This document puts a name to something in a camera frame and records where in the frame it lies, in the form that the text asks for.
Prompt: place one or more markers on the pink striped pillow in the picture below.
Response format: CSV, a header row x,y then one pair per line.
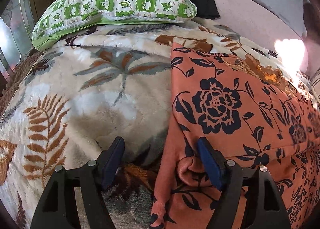
x,y
315,82

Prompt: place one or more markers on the dark wooden glass door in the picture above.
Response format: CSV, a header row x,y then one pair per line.
x,y
18,18

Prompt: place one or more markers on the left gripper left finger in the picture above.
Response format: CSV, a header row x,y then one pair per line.
x,y
57,205

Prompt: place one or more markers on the orange black floral garment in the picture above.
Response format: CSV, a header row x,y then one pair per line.
x,y
250,121

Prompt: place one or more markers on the green white patterned pillow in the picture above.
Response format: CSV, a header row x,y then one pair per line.
x,y
64,17

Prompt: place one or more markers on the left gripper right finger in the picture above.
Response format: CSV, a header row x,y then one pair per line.
x,y
264,206

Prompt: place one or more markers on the cream leaf-print fleece blanket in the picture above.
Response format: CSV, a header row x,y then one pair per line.
x,y
68,103

